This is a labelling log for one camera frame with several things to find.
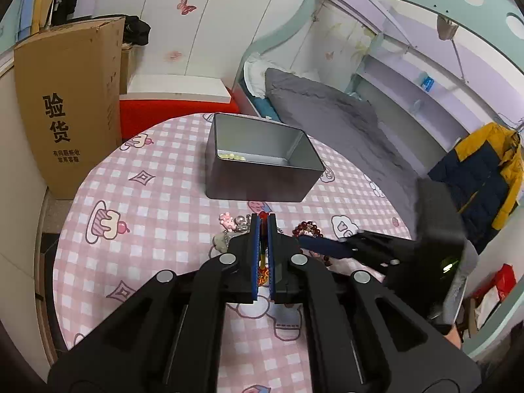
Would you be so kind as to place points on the white pillow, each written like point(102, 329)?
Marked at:
point(254, 74)

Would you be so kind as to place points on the white board on box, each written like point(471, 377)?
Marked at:
point(177, 87)

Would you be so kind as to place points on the grey quilt on bed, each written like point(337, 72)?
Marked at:
point(350, 127)

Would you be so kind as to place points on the pink bear charm keychain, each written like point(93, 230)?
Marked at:
point(232, 226)

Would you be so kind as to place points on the lilac wall shelves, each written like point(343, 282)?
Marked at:
point(386, 69)

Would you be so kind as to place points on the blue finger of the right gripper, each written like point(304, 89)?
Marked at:
point(323, 246)

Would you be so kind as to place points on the red storage box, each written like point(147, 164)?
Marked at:
point(137, 116)

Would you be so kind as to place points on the small brown cardboard box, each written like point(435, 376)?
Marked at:
point(127, 68)

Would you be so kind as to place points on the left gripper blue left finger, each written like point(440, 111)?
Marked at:
point(254, 253)

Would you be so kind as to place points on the grey metal tin box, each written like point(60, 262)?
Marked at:
point(255, 159)

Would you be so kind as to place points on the pink checked cartoon tablecloth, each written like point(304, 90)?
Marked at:
point(144, 209)

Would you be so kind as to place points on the person's right hand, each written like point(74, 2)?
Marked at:
point(454, 337)

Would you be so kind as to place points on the teal bed sheet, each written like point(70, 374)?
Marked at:
point(265, 108)

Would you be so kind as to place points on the black bag on boxes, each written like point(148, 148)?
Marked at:
point(136, 31)

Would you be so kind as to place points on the yellow and navy jacket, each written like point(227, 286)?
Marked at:
point(484, 175)

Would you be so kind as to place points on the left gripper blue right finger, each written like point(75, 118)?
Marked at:
point(271, 236)

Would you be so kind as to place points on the red bag on floor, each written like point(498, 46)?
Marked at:
point(487, 298)

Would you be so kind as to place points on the large brown cardboard box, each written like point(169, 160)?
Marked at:
point(67, 81)

